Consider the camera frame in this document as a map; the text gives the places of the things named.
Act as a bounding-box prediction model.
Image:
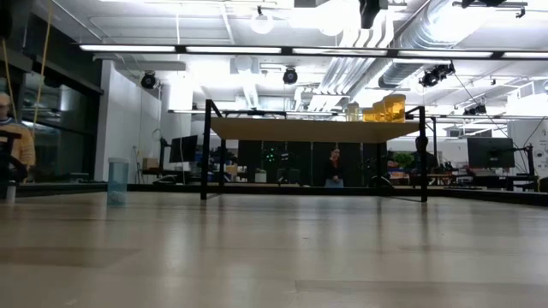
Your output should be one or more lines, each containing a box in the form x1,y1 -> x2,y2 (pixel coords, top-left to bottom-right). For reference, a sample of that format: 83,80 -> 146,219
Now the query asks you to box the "blue medicine bottle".
106,157 -> 130,206

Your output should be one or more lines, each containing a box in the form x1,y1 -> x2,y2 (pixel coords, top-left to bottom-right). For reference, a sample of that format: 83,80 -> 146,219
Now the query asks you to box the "dark cabinet row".
237,140 -> 389,187

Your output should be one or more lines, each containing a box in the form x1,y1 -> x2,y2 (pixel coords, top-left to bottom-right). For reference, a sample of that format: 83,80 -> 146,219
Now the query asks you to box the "person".
0,92 -> 38,172
325,147 -> 345,188
413,135 -> 431,156

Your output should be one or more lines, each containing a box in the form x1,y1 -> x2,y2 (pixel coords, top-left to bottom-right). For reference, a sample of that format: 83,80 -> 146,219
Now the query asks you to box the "green leafy plant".
391,151 -> 415,170

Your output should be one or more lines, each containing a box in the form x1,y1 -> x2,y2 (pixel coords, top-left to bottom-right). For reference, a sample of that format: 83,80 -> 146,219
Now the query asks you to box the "white globe lamp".
250,4 -> 275,35

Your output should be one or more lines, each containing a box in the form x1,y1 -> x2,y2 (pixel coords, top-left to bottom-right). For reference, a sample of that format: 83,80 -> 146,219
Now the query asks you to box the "black track light cluster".
462,102 -> 488,116
418,62 -> 456,89

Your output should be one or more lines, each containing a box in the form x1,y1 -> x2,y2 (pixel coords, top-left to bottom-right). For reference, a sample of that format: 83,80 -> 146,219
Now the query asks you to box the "black overhead light bar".
76,42 -> 548,61

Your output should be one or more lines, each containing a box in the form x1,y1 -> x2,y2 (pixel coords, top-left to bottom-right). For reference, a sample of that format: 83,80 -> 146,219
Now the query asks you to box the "large black computer monitor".
466,136 -> 516,169

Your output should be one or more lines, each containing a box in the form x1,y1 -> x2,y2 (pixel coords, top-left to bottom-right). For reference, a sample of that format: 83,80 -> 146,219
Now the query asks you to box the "black table edge rail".
0,181 -> 548,207

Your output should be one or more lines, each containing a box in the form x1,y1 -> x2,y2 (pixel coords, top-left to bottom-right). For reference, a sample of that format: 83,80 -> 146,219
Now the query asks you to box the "wooden shelf black metal frame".
200,98 -> 429,203

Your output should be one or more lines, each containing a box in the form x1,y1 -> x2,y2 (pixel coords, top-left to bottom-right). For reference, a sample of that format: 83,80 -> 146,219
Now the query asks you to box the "silver ventilation duct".
378,0 -> 462,90

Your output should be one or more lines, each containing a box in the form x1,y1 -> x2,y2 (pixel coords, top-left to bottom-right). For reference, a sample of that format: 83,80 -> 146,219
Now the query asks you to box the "yellow cable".
2,38 -> 18,123
32,0 -> 55,129

